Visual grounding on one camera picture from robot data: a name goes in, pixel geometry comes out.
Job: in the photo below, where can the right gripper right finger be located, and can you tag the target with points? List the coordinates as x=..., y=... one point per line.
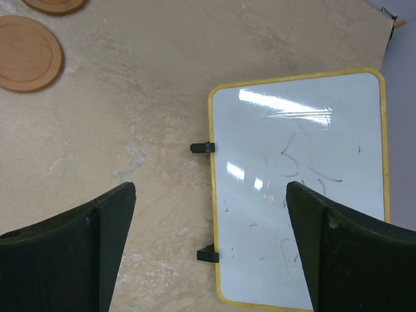
x=351, y=261

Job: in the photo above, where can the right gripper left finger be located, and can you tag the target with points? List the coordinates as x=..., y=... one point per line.
x=68, y=262

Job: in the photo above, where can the whiteboard with yellow frame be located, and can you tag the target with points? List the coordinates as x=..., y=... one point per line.
x=327, y=131

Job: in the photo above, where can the orange wooden coaster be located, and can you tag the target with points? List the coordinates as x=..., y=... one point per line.
x=32, y=58
x=56, y=7

